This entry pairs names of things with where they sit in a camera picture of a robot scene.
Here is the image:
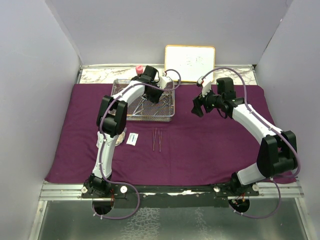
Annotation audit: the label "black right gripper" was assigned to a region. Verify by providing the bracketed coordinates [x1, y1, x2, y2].
[191, 85, 224, 117]

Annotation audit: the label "metal mesh tray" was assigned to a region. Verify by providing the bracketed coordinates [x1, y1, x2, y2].
[111, 79, 175, 122]

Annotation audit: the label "steel tweezers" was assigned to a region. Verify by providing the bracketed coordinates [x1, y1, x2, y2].
[158, 128, 162, 152]
[152, 128, 157, 151]

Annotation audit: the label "steel tweezers front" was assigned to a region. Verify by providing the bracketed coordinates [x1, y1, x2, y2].
[152, 128, 157, 151]

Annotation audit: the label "purple cloth wrap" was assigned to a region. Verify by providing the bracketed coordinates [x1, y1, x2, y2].
[44, 83, 297, 187]

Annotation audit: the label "white blue label packet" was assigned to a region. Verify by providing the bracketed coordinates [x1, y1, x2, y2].
[126, 132, 139, 146]

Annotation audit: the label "white gauze bag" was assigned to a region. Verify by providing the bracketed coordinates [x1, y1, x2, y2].
[115, 131, 126, 146]

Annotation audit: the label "steel forceps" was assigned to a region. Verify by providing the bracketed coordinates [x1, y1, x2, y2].
[130, 97, 148, 116]

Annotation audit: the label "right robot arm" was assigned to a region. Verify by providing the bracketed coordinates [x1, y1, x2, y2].
[191, 77, 298, 196]

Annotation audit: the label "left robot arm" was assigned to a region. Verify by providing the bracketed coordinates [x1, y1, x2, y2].
[88, 65, 164, 198]

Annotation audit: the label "steel clamp right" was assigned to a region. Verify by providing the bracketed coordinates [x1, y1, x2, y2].
[154, 94, 172, 115]

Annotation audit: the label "pink lid spice bottle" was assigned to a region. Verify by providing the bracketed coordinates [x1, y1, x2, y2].
[135, 65, 144, 76]

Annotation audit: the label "yellow framed whiteboard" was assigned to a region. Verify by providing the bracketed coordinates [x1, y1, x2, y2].
[164, 45, 216, 82]

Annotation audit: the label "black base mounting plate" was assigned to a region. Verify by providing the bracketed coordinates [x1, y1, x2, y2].
[81, 183, 259, 209]

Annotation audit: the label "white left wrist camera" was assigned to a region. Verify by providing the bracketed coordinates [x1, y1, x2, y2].
[157, 75, 173, 90]

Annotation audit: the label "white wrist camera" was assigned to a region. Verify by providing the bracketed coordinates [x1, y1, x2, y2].
[196, 76, 212, 97]
[157, 75, 173, 90]

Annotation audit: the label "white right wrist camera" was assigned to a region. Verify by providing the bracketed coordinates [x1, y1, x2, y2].
[196, 76, 212, 97]

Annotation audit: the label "aluminium frame rail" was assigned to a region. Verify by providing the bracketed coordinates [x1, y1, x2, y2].
[39, 181, 305, 201]

